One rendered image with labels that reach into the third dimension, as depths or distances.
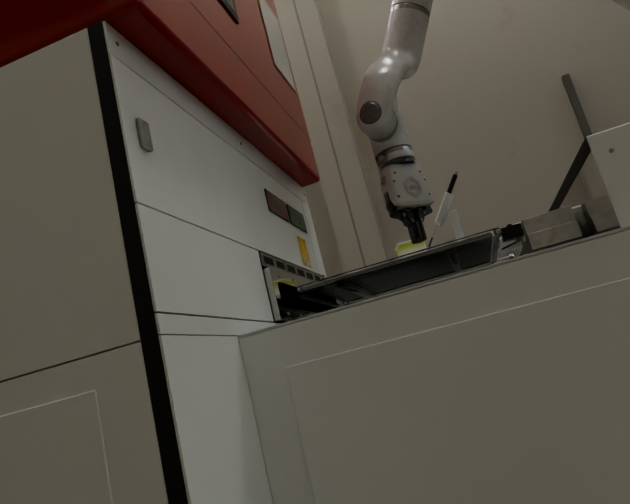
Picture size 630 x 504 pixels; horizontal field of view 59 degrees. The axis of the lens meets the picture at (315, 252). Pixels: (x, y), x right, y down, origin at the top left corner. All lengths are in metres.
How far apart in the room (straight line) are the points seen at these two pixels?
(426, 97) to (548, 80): 0.78
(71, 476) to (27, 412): 0.09
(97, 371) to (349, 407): 0.32
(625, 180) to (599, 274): 0.15
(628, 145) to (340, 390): 0.50
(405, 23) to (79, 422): 1.01
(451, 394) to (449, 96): 3.42
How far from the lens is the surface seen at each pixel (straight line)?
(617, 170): 0.85
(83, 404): 0.69
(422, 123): 4.00
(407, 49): 1.29
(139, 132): 0.74
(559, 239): 0.99
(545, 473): 0.75
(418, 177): 1.23
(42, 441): 0.73
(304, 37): 4.42
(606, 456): 0.76
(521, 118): 3.95
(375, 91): 1.19
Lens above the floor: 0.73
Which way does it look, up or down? 13 degrees up
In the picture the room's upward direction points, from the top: 14 degrees counter-clockwise
